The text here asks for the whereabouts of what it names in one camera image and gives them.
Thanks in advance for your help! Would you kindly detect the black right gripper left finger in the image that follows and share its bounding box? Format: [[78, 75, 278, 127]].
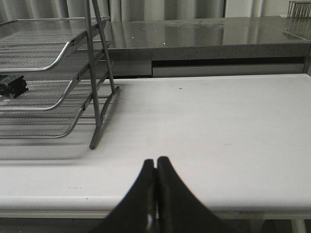
[[91, 159, 156, 233]]

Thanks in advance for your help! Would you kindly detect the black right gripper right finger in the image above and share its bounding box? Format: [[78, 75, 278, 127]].
[[156, 156, 233, 233]]

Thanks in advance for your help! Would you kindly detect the silver mesh tray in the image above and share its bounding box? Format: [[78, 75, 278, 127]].
[[0, 96, 92, 139], [0, 16, 111, 72], [0, 61, 107, 112]]

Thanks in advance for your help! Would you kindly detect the red emergency stop button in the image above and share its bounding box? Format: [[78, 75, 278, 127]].
[[0, 73, 29, 98]]

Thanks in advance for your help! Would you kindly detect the grey test tube rack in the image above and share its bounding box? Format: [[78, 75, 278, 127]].
[[287, 0, 311, 18]]

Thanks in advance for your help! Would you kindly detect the silver mesh bottom tray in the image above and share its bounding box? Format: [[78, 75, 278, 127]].
[[0, 96, 92, 139]]

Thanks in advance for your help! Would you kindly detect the white table leg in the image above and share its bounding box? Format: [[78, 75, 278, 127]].
[[291, 219, 307, 233]]

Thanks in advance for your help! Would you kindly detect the grey stone counter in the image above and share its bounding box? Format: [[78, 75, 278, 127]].
[[105, 17, 311, 78]]

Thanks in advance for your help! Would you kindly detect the silver mesh top tray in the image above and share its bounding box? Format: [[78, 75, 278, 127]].
[[0, 16, 111, 72]]

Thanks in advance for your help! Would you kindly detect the grey metal rack frame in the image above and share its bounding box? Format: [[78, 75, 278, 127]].
[[85, 0, 119, 150]]

